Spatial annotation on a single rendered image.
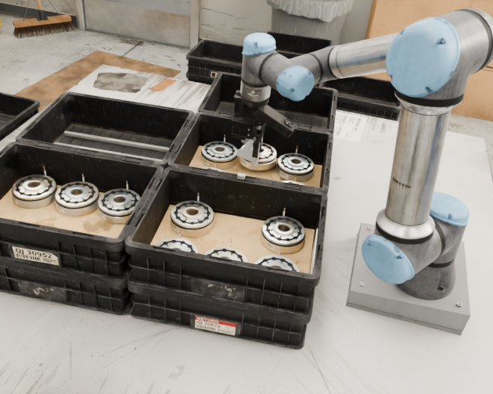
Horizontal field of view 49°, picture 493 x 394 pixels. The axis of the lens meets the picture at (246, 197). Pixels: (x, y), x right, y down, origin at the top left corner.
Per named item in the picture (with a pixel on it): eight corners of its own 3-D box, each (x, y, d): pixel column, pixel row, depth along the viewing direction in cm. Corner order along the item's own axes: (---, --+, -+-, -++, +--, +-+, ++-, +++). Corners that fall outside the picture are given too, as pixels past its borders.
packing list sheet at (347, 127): (368, 116, 212) (368, 115, 211) (361, 144, 193) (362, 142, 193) (286, 100, 217) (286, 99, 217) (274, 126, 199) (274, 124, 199)
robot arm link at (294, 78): (329, 64, 121) (296, 45, 127) (293, 76, 115) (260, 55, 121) (322, 94, 126) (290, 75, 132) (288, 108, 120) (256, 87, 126)
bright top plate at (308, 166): (313, 156, 154) (313, 155, 153) (313, 176, 146) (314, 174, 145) (278, 152, 154) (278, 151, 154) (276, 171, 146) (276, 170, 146)
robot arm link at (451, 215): (468, 248, 124) (484, 202, 116) (434, 274, 117) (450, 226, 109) (424, 223, 132) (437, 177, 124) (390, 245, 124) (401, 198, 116)
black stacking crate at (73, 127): (194, 146, 162) (195, 112, 155) (165, 203, 138) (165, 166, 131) (70, 126, 166) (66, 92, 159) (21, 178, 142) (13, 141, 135)
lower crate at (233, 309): (313, 263, 141) (321, 227, 134) (303, 355, 117) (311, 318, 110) (166, 236, 144) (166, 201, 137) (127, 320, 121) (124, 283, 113)
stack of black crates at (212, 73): (260, 102, 339) (266, 49, 319) (248, 123, 315) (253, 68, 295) (200, 90, 346) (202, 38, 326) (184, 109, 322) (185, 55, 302)
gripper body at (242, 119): (235, 124, 145) (238, 84, 137) (267, 129, 145) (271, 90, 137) (230, 140, 140) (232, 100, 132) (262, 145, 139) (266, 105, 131)
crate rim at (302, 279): (326, 200, 129) (328, 192, 127) (318, 289, 105) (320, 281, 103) (166, 173, 132) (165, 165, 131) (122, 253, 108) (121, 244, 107)
